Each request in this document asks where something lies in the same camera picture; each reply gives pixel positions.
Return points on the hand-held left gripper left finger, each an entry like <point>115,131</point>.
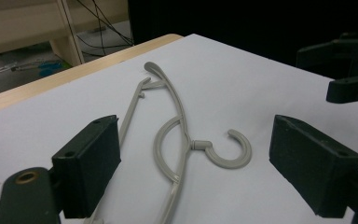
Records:
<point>87,165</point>

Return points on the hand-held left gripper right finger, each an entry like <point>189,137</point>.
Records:
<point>317,165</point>

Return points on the grey plastic clothes hanger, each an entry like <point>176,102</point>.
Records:
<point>228,164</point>

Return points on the black curtain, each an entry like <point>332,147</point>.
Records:
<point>245,25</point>

